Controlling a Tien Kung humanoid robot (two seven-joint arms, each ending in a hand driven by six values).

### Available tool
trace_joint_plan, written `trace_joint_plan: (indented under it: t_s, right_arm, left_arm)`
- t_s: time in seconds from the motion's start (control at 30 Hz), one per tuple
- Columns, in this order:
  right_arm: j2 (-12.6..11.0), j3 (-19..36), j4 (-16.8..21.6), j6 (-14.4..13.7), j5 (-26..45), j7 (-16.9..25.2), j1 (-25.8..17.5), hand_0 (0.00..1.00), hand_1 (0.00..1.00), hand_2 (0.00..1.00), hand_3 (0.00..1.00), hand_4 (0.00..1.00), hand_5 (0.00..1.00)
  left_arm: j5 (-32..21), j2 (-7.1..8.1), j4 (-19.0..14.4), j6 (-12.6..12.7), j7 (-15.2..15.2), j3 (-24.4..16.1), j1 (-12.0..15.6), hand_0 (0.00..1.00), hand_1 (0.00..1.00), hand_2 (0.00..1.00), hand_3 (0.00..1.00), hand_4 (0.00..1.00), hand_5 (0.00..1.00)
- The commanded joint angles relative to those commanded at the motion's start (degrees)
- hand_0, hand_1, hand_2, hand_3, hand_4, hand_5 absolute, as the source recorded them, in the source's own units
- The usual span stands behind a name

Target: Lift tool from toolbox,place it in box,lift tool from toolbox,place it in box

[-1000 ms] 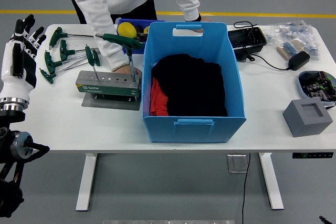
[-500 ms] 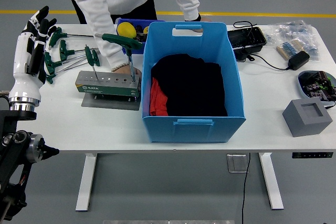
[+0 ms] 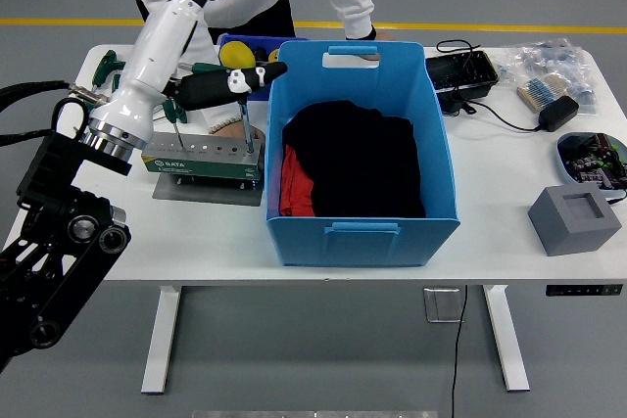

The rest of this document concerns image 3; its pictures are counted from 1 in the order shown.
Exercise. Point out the black wrist watch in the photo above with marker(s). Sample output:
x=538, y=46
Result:
x=362, y=35

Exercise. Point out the dark round item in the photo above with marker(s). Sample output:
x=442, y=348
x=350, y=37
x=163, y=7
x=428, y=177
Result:
x=258, y=52

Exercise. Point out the electronic parts pile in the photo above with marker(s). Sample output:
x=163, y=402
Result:
x=593, y=163

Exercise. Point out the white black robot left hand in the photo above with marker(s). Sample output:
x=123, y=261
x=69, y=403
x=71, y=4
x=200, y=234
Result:
x=152, y=51

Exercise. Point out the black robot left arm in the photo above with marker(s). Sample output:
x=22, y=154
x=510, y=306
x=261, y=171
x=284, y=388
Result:
x=59, y=222

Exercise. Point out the taped resistor strip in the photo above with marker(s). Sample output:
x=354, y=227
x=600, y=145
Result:
x=536, y=92

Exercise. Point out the light blue dish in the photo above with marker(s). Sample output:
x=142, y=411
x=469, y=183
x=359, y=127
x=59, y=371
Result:
x=562, y=158

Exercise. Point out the person's right forearm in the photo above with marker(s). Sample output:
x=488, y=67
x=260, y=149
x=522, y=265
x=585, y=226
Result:
x=210, y=46

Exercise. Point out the small yellow round item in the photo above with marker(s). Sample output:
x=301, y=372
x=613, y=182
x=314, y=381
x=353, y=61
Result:
x=273, y=56

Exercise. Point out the green metal wrench stand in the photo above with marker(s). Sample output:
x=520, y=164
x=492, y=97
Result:
x=206, y=166

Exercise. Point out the person's left hand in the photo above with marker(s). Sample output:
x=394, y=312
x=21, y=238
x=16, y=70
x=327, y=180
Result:
x=384, y=37

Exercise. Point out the yellow lemon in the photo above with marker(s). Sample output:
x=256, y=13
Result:
x=235, y=53

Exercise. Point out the black cloth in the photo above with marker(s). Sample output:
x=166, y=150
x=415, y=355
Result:
x=357, y=158

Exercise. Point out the small blue plastic bin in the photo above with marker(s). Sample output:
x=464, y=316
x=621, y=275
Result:
x=264, y=39

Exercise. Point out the large blue plastic box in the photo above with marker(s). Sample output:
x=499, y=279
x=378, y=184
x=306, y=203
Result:
x=362, y=246

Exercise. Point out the black table control panel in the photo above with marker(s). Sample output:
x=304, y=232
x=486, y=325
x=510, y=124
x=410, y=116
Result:
x=583, y=290

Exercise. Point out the person's right hand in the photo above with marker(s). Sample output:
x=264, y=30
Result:
x=230, y=131

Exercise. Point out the clear plastic parts bags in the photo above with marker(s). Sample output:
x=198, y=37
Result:
x=548, y=58

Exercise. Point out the white table leg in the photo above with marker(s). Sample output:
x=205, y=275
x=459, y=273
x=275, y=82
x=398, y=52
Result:
x=509, y=349
x=159, y=349

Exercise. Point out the grey cube box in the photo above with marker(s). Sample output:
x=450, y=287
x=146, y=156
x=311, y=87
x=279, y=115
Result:
x=563, y=232

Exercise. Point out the black power adapter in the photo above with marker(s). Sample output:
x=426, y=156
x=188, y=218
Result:
x=558, y=113

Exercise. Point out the black plastic tray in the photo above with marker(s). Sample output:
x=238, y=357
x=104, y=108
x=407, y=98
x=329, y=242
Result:
x=455, y=73

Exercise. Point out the red cloth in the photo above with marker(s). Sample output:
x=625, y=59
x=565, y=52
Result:
x=294, y=183

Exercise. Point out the metal floor socket plate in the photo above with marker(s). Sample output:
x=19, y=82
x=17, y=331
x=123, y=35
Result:
x=443, y=305

